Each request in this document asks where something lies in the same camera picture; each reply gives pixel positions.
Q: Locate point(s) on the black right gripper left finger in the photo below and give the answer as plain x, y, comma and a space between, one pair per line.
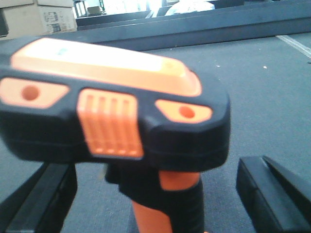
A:
42, 202

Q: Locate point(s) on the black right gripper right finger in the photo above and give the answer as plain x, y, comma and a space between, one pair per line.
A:
276, 199

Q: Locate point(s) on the orange black barcode scanner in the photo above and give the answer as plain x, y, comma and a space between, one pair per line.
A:
151, 119

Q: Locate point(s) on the stacked cardboard boxes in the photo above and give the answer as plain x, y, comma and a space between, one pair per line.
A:
35, 17

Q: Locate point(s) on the clear plastic bag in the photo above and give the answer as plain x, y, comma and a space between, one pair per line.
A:
190, 6

